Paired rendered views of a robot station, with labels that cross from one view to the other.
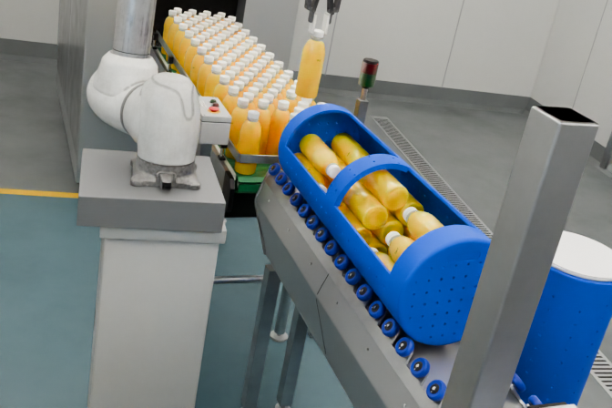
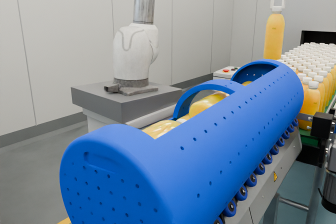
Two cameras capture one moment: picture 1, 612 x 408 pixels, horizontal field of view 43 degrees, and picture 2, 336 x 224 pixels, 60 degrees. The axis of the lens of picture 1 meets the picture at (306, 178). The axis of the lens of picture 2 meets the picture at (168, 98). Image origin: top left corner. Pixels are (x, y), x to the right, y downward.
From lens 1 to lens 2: 1.69 m
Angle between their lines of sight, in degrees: 55
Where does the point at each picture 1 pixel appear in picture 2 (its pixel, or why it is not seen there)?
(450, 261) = (91, 164)
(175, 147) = (118, 67)
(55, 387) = not seen: hidden behind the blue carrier
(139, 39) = (138, 12)
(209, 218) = (115, 111)
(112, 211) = (81, 98)
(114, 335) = not seen: hidden behind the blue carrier
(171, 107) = (117, 42)
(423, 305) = (81, 209)
